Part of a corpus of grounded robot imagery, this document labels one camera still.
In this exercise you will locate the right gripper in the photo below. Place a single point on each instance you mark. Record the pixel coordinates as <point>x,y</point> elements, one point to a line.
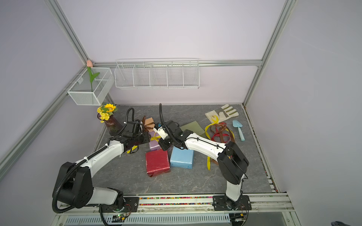
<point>163,146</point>

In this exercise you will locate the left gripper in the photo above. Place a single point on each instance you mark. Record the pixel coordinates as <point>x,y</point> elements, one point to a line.
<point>146,138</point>

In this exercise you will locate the orange gift box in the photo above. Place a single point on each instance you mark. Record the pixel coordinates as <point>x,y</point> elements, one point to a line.
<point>150,123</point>

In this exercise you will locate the green gift box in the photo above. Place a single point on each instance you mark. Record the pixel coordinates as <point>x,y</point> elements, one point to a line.
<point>194,127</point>

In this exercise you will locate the purple gift box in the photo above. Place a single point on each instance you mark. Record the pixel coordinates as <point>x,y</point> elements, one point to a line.
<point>154,139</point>

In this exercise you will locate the blue gift box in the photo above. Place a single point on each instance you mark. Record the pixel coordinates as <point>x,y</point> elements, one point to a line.
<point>182,158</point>

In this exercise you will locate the red gift box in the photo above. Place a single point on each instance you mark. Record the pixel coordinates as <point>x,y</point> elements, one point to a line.
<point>157,162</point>

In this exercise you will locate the yellow ribbon of red box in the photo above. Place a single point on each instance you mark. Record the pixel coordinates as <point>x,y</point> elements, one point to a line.
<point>219,132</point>

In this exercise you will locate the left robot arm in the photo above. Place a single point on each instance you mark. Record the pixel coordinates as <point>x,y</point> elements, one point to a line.
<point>74,186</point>

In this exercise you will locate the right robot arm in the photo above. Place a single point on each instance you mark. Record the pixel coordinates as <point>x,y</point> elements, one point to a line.
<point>232,163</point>

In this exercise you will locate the dark glass vase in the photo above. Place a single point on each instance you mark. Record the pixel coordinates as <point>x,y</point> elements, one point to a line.
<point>112,124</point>

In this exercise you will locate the yellow sunflower bouquet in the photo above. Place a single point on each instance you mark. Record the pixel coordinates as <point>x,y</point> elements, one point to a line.
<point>105,112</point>

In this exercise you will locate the white gardening glove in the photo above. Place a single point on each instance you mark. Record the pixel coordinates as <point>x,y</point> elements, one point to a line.
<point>223,113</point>

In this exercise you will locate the light blue garden trowel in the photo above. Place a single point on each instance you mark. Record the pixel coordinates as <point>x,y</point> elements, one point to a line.
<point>238,125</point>

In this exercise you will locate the small white mesh basket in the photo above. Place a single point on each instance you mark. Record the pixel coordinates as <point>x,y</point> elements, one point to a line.
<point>80,91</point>

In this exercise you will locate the artificial pink tulip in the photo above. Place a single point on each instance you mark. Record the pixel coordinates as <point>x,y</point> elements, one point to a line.
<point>92,75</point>

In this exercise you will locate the long white wire basket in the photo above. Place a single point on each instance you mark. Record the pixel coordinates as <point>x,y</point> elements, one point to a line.
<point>157,73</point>

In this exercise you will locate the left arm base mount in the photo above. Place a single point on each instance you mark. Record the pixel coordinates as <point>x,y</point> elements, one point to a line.
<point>126,204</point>

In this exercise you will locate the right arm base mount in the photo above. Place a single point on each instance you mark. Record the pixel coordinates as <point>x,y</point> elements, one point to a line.
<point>224,203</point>

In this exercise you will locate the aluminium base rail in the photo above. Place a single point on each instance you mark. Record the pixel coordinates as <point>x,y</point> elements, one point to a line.
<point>186,210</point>

